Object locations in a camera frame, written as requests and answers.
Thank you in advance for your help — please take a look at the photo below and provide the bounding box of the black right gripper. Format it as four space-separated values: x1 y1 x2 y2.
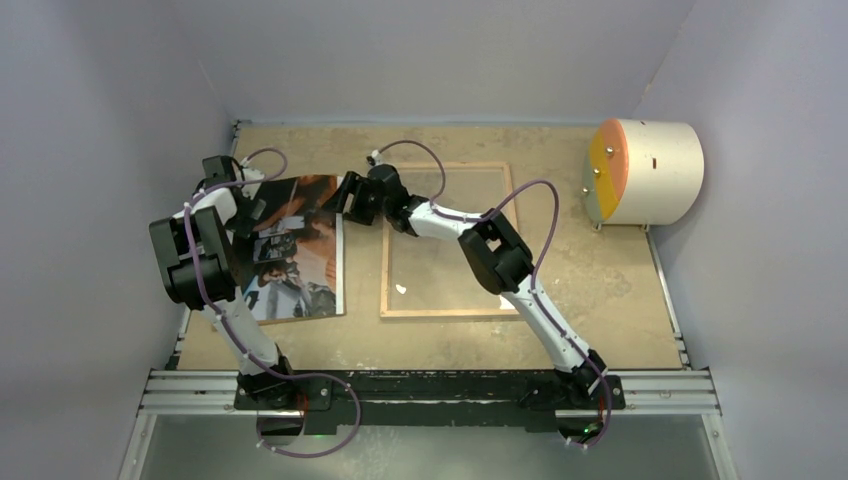
322 173 391 227

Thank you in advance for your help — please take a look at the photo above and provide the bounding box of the clear acrylic sheet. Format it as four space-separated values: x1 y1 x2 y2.
389 168 515 311

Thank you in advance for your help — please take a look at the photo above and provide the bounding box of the glossy printed photo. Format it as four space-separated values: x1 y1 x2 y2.
235 174 346 324

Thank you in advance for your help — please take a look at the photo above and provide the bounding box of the wooden picture frame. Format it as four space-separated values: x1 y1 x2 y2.
379 161 525 323

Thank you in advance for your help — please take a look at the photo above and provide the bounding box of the brown backing board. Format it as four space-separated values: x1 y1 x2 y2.
210 174 347 331

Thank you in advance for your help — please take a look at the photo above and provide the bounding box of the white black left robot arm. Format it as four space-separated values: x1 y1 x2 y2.
149 155 298 409

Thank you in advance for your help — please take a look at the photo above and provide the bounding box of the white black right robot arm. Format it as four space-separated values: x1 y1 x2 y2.
323 164 611 407

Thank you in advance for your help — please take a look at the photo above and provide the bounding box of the white cylinder orange disc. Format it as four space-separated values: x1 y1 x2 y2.
582 118 705 230

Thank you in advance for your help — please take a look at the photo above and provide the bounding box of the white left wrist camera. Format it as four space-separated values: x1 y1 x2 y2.
239 158 266 200

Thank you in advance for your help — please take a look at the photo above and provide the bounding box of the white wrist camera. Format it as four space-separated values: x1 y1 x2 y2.
366 149 384 168
239 158 266 200

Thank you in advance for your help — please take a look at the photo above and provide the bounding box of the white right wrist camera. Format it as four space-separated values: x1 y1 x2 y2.
366 149 384 168

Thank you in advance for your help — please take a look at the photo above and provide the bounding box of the black aluminium mounting rail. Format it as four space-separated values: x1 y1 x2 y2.
140 370 720 437

